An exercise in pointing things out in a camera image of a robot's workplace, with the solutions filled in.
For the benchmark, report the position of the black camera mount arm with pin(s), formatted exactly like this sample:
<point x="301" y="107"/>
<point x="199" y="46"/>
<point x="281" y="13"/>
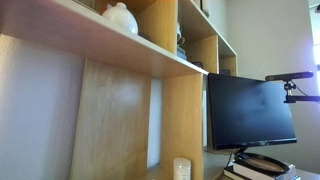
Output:
<point x="290" y="98"/>

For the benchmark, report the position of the white book under tray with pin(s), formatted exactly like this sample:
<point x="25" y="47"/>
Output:
<point x="260" y="171"/>

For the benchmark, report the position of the black stereo camera bar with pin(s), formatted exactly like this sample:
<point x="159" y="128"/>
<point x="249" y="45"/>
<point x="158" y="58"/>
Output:
<point x="290" y="76"/>

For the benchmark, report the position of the wooden shelf unit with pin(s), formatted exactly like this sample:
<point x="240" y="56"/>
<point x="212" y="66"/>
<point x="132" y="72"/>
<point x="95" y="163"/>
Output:
<point x="85" y="99"/>

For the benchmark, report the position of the dark round tray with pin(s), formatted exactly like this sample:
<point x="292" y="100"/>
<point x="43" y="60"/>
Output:
<point x="261" y="163"/>

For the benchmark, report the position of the black computer monitor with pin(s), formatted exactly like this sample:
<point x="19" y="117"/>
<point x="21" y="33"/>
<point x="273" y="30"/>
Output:
<point x="246" y="113"/>

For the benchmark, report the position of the black bottom book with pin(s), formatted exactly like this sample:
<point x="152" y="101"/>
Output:
<point x="228" y="171"/>

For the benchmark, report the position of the green and white plush toy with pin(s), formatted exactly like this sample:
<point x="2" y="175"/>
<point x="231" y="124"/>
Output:
<point x="180" y="38"/>

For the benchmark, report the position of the blue book stack on shelf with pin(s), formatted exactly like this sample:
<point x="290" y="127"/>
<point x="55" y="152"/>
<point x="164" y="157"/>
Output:
<point x="181" y="53"/>

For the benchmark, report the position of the white candle jar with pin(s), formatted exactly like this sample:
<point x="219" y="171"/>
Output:
<point x="182" y="169"/>

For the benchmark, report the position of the white ceramic vase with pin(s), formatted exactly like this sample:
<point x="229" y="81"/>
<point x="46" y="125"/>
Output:
<point x="120" y="15"/>

